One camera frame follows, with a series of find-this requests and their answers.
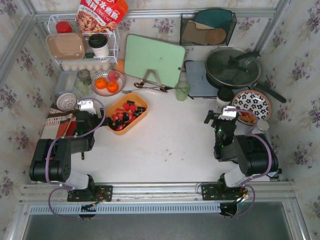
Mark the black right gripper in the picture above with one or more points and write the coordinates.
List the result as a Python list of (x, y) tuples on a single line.
[(215, 120)]

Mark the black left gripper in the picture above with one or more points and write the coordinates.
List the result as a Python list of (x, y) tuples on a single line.
[(100, 118)]

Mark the red capsule pair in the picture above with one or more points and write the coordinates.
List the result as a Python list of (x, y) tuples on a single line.
[(120, 111), (120, 127)]

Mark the black capsule top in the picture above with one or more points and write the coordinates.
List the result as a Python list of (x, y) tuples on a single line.
[(125, 116)]

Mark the black capsule numbered four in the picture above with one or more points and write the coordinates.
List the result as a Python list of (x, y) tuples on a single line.
[(141, 109)]

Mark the orange storage basket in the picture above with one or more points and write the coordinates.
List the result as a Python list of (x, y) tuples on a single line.
[(139, 102)]

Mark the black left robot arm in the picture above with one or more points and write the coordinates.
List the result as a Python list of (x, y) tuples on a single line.
[(51, 162)]

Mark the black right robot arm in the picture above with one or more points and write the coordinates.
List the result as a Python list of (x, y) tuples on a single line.
[(252, 154)]

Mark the coffee cup black lid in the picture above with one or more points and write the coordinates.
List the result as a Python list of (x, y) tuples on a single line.
[(224, 96)]

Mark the clear storage box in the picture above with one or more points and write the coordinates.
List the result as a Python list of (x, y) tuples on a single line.
[(66, 82)]

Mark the fried food pieces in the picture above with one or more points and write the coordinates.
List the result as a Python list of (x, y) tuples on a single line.
[(247, 117)]

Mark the clear plastic cup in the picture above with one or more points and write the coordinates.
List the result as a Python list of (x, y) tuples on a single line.
[(215, 108)]

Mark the striped cloth mat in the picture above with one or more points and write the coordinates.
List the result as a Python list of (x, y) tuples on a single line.
[(59, 123)]

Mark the grey glass jar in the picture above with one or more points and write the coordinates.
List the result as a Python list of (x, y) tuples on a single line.
[(83, 83)]

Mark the water bottle silver cap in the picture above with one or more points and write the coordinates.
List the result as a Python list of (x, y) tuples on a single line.
[(262, 125)]

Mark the flower patterned plate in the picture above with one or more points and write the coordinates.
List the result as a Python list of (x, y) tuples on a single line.
[(253, 101)]

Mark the orange left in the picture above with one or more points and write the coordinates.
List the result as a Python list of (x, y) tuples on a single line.
[(101, 83)]

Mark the orange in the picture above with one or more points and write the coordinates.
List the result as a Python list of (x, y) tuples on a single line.
[(112, 87), (101, 83)]

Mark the orange right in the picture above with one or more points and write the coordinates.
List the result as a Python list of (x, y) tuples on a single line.
[(112, 87)]

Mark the fruit bowl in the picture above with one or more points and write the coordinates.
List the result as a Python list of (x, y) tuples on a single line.
[(104, 92)]

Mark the grey induction cooker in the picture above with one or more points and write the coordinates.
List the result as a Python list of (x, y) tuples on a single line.
[(196, 76)]

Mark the peach in bowl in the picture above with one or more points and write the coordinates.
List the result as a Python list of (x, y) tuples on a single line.
[(113, 75)]

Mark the egg tray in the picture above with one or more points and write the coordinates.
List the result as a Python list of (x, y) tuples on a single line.
[(92, 67)]

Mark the green glass cup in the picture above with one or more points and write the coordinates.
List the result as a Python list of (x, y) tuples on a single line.
[(182, 90)]

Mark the black frying pan with lid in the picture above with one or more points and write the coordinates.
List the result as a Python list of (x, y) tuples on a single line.
[(235, 68)]

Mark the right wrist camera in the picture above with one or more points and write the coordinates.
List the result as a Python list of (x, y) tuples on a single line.
[(228, 113)]

